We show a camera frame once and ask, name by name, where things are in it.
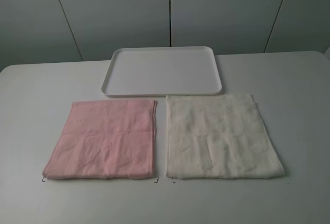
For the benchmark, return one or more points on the cream white towel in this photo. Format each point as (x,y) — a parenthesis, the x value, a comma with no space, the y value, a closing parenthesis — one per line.
(218,137)

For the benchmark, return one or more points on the white rectangular plastic tray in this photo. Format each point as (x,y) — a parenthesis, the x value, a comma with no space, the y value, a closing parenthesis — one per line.
(161,71)

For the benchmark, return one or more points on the pink towel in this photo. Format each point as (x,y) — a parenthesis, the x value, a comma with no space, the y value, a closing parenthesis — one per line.
(106,139)

